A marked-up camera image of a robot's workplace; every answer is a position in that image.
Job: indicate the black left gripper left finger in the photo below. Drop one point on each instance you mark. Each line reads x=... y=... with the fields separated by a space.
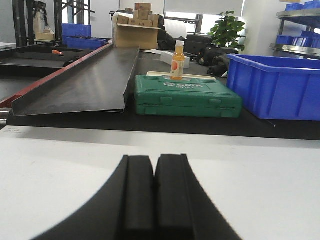
x=123 y=209

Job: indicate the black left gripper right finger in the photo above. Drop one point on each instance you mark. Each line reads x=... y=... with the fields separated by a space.
x=184 y=211

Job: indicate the beige plastic tray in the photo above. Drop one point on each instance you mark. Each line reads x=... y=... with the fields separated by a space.
x=190 y=76

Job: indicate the green SATA tool case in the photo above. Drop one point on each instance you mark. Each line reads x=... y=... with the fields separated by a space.
x=189 y=97

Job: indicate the black metal chute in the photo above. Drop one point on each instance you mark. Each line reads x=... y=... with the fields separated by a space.
x=98 y=81

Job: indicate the orange juice bottle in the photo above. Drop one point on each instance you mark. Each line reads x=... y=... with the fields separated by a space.
x=178 y=60

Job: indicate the large blue plastic bin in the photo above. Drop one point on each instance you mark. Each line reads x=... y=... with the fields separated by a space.
x=279 y=88

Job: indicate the white foam block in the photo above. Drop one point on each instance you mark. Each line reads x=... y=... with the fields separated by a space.
x=166 y=57

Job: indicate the black bags pile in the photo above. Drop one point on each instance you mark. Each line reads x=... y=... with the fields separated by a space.
x=216 y=59

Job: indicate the large open cardboard box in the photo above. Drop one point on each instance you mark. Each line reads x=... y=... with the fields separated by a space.
x=126 y=36

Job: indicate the green potted plant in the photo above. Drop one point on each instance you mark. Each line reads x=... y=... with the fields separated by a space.
x=226 y=31

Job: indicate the blue crate far left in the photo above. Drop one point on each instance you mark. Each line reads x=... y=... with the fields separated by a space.
x=79 y=36

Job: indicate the metal shelving rack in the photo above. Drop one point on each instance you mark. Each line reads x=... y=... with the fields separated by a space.
x=298 y=33

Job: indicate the orange handled tool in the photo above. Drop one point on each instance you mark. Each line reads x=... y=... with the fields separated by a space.
x=58 y=53

